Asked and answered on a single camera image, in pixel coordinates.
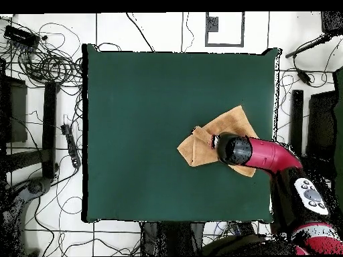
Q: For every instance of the yellow terry towel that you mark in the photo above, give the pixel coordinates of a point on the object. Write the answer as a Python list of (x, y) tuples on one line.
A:
[(230, 123)]

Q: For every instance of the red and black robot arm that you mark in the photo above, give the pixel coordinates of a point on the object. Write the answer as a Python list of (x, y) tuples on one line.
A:
[(268, 155)]

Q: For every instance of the black flat panel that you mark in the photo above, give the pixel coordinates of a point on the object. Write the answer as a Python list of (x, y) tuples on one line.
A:
[(321, 125)]

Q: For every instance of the black flat box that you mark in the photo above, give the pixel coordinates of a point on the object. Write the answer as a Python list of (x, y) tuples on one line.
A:
[(16, 112)]

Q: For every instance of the long black bar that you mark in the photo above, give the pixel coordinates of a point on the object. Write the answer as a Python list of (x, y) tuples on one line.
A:
[(297, 120), (49, 128)]

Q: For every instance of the black power strip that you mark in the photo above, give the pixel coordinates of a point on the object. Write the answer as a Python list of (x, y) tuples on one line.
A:
[(71, 144), (243, 227)]

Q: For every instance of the dark green table cloth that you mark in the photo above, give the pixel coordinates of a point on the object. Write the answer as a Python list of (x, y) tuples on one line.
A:
[(120, 93)]

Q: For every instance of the black robot stand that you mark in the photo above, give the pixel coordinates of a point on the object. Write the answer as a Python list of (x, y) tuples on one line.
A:
[(171, 238)]

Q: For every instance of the black power adapter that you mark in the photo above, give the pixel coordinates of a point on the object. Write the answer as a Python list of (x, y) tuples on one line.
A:
[(304, 77)]

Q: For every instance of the black rod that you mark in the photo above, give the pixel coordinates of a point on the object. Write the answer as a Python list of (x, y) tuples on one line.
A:
[(308, 46)]

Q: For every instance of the black square box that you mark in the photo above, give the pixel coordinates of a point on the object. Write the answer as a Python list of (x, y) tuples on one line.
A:
[(332, 22)]

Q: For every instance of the grey wheeled stand base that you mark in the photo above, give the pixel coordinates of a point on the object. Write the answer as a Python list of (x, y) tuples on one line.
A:
[(34, 187)]

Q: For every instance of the black electronics box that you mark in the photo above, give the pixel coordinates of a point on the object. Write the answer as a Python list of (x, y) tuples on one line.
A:
[(21, 36)]

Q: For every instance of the grey floor outlet frame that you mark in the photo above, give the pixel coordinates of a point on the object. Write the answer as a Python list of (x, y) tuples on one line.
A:
[(212, 24)]

